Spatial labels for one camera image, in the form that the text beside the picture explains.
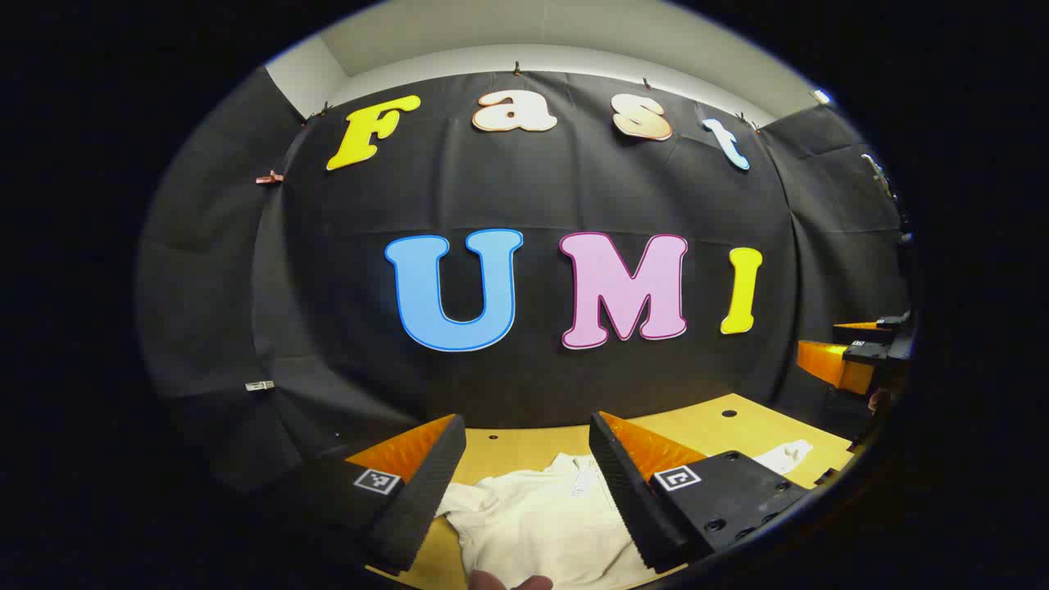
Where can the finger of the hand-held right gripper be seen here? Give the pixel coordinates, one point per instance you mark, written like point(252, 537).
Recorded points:
point(860, 333)
point(828, 360)

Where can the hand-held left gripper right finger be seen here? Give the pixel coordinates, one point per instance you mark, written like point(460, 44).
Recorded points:
point(627, 492)

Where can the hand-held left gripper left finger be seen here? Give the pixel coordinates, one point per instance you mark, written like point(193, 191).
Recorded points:
point(426, 492)

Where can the cream white sweatshirt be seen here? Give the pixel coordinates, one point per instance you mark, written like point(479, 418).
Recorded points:
point(541, 524)

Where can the metal stand pole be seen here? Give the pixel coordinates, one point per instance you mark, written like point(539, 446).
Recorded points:
point(877, 174)

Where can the white backdrop clip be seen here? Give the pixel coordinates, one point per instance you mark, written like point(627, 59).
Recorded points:
point(260, 385)

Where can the black backdrop cloth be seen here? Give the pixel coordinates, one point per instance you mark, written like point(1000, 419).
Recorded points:
point(533, 188)

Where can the copper backdrop clip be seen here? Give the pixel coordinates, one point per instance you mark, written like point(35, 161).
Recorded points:
point(269, 177)

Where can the white wall fixture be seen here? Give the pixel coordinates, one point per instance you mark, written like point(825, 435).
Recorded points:
point(822, 97)

